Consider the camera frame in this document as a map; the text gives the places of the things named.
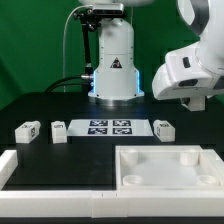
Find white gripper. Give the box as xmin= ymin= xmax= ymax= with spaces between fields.
xmin=152 ymin=49 xmax=224 ymax=111

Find white square tabletop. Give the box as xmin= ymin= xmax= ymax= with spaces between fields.
xmin=115 ymin=145 xmax=224 ymax=191

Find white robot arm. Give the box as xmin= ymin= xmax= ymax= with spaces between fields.
xmin=79 ymin=0 xmax=224 ymax=111

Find white sheet with tags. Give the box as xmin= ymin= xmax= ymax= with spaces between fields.
xmin=67 ymin=119 xmax=153 ymax=137

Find white U-shaped fence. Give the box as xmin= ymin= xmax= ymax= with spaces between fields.
xmin=0 ymin=150 xmax=224 ymax=218

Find black camera stand pole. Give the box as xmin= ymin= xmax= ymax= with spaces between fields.
xmin=80 ymin=16 xmax=93 ymax=92

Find black camera on mount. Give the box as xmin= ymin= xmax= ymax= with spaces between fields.
xmin=73 ymin=3 xmax=124 ymax=19

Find white thin cable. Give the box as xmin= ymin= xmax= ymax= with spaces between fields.
xmin=62 ymin=4 xmax=88 ymax=94

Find black cables at base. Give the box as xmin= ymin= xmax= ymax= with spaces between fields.
xmin=44 ymin=75 xmax=93 ymax=94

